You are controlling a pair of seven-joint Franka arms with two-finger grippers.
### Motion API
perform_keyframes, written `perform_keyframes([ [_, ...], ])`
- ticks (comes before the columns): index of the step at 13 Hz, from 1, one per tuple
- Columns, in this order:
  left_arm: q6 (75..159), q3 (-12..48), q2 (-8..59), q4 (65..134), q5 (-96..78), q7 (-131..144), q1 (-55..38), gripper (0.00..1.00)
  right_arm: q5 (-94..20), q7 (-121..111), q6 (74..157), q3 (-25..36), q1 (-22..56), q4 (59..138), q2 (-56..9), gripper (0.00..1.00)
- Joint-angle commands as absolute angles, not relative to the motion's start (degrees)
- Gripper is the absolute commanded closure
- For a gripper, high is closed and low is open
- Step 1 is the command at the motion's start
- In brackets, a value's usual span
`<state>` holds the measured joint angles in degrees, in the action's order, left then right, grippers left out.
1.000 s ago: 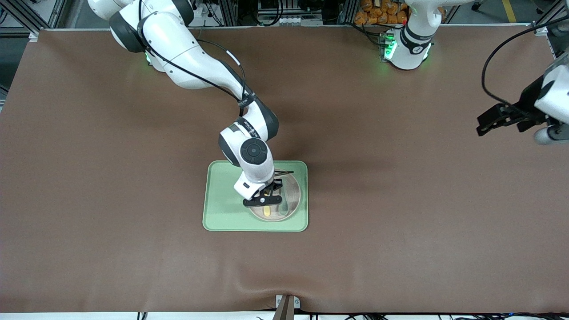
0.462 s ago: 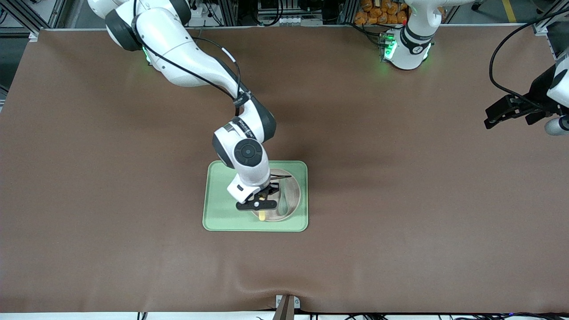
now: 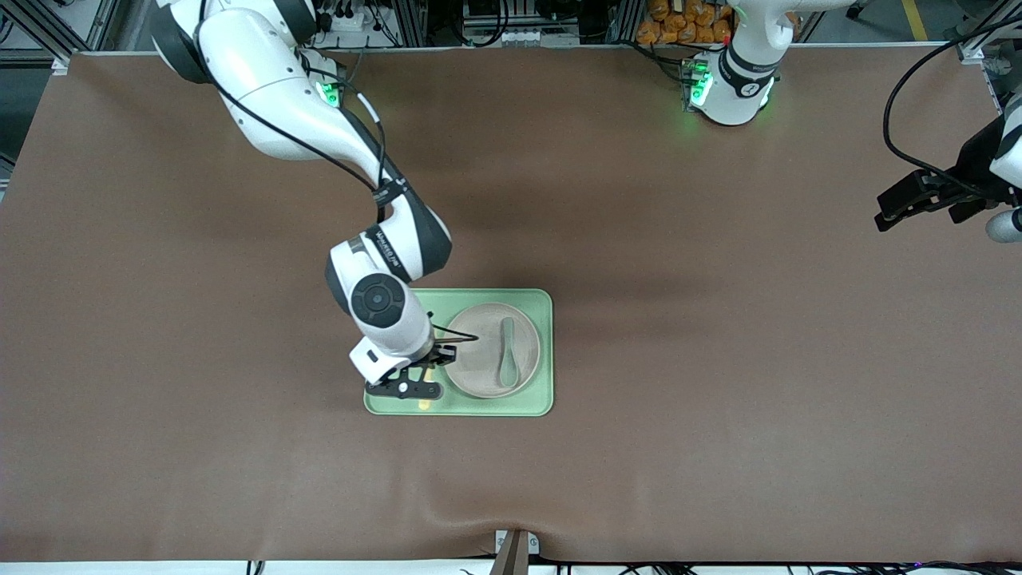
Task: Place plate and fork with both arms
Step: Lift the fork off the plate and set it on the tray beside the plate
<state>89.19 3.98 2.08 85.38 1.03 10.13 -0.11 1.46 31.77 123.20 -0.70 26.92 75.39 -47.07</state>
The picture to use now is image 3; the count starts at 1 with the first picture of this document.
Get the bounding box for beige round plate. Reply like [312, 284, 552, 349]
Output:
[443, 303, 541, 399]

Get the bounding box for green plastic spoon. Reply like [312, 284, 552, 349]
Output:
[497, 317, 521, 388]

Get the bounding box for light green rectangular tray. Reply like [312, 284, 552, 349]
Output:
[363, 288, 554, 418]

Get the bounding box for brown table mat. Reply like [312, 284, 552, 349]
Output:
[0, 44, 1022, 564]

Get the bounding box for metal table clamp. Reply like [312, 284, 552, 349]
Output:
[491, 529, 541, 575]

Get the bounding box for orange packaged items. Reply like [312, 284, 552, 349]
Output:
[636, 0, 733, 46]

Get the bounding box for white power strip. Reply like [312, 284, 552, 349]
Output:
[315, 6, 370, 34]

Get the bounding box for thin black camera cable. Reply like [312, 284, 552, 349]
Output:
[426, 311, 481, 346]

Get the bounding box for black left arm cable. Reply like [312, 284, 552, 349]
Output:
[882, 16, 1022, 200]

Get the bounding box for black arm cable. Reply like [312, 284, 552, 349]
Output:
[198, 0, 412, 207]
[882, 16, 1022, 200]

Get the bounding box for aluminium frame profile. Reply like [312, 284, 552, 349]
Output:
[0, 0, 121, 75]
[954, 0, 1022, 65]

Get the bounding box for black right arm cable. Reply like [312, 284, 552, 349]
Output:
[198, 0, 412, 207]

